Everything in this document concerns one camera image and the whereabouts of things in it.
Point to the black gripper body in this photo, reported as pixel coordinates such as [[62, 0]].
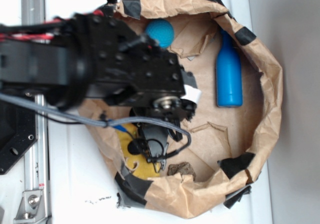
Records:
[[174, 109]]

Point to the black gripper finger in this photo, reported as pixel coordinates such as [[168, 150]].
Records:
[[138, 144], [157, 146]]

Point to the yellow cloth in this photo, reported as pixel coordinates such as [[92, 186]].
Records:
[[136, 163]]

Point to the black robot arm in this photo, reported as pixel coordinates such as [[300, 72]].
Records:
[[92, 69]]

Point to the brown rock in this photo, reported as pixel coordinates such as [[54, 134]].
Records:
[[183, 168]]

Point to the blue plastic bottle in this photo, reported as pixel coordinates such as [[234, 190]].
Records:
[[228, 74]]

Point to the brown paper bag bin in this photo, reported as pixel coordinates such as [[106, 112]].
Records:
[[229, 145]]

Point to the blue golf ball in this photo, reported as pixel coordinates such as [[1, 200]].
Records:
[[162, 31]]

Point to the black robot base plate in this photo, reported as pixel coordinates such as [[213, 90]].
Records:
[[18, 132]]

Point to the metal corner bracket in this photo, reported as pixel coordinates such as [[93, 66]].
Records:
[[31, 209]]

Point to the aluminium rail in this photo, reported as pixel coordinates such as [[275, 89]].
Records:
[[36, 159]]

